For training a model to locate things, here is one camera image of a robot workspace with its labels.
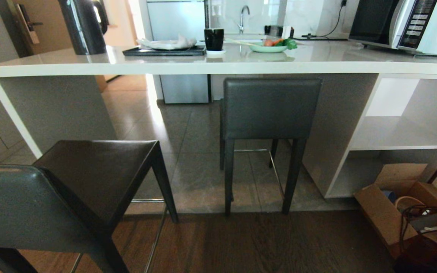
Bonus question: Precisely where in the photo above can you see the pale green plate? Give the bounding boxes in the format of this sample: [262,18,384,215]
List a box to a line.
[248,42,288,53]

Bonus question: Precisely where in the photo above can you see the white crumpled cloth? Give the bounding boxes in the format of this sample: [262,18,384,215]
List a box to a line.
[137,34,198,50]

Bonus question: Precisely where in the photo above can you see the cardboard box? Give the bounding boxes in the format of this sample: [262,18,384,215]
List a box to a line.
[354,163,437,260]

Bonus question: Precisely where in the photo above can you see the tangled dark cables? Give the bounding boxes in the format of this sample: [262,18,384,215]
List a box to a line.
[398,205,437,273]

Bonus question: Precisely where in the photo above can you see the chrome kitchen faucet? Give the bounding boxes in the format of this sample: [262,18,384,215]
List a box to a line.
[237,5,251,35]

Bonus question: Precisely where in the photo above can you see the door lock handle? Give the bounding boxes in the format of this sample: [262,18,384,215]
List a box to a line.
[15,4,44,45]

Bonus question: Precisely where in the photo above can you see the green leafy vegetable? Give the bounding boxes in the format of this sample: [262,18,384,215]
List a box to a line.
[275,38,298,50]

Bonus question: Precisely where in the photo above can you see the silver refrigerator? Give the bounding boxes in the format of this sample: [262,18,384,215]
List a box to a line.
[146,0,211,104]

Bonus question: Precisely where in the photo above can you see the black cable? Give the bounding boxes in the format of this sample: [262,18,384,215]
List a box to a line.
[302,0,349,40]

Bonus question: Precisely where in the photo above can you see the black cup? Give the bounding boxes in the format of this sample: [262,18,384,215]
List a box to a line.
[204,28,225,52]

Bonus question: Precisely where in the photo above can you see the white microwave oven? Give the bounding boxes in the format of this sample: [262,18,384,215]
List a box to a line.
[348,0,437,58]

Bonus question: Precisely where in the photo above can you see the dark grey bar stool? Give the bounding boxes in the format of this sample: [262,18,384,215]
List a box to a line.
[0,140,179,273]
[219,78,322,217]

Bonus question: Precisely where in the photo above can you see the black tray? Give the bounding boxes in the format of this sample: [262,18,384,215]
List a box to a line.
[123,45,207,57]

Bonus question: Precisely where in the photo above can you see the white kitchen counter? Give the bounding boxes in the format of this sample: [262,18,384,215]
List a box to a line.
[0,38,437,199]

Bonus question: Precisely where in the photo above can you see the wooden chopsticks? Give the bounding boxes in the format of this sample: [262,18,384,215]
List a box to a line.
[225,38,258,48]

